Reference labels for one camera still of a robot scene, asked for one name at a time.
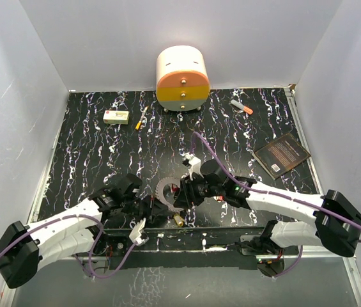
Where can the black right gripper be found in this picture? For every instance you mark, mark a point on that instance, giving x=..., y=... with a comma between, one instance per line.
x=187, y=194

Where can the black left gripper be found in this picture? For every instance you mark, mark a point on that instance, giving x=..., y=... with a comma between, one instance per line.
x=157, y=208

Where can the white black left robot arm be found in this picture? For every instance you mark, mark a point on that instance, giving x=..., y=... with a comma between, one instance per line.
x=25, y=249

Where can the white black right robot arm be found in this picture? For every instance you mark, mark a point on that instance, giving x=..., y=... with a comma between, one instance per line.
x=328, y=220

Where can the yellow and white pen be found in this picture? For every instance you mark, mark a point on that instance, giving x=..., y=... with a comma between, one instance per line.
x=139, y=123

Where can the white small cardboard box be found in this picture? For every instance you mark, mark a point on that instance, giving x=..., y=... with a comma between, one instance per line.
x=116, y=117

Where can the orange and grey marker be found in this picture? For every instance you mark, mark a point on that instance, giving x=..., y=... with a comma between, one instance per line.
x=241, y=107

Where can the dark paperback book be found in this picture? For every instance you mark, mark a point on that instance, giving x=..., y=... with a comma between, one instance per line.
x=281, y=155

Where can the round three-colour drawer cabinet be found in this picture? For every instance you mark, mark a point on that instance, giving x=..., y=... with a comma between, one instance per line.
x=182, y=82

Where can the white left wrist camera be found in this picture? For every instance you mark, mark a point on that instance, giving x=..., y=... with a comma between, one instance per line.
x=137, y=235

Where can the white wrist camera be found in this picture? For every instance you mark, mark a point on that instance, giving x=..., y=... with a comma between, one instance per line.
x=137, y=235
x=192, y=163

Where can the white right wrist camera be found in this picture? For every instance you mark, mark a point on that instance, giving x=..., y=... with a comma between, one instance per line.
x=192, y=163

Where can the aluminium frame rail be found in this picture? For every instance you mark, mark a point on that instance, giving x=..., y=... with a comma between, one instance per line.
x=198, y=277

